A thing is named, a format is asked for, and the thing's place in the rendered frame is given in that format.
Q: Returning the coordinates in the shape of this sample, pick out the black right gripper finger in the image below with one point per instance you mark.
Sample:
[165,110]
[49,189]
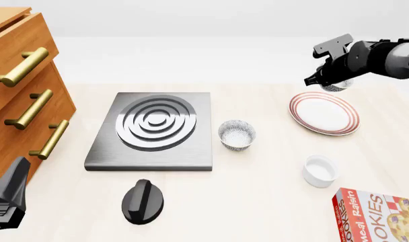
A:
[312,79]

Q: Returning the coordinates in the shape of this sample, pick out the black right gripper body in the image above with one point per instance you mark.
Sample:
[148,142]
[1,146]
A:
[337,69]

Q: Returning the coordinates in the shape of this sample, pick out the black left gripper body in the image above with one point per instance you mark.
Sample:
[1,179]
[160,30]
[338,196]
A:
[4,214]

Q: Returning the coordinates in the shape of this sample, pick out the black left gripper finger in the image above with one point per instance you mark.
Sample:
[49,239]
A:
[12,181]

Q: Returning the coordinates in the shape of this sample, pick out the small flat plate on stalk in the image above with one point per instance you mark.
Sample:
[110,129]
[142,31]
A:
[332,45]

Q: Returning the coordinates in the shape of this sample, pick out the white plate with red rings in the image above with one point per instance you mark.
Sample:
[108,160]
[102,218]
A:
[322,113]

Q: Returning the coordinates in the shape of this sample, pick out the flat stove plate with rings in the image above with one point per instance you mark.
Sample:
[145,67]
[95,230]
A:
[187,153]

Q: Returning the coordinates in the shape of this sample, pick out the small white ramekin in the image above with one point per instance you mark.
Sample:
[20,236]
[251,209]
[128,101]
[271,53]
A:
[320,171]

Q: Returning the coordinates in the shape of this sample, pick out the wooden drawer standing slightly open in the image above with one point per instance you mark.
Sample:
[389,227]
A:
[9,50]

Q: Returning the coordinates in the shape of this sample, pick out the round black stove knob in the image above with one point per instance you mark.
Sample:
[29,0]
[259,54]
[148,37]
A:
[142,206]

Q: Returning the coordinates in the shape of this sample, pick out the red cookies box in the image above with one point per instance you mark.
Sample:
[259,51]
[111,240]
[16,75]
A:
[369,216]

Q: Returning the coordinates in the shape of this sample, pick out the wooden drawer cabinet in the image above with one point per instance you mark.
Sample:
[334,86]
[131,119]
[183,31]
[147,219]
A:
[2,19]

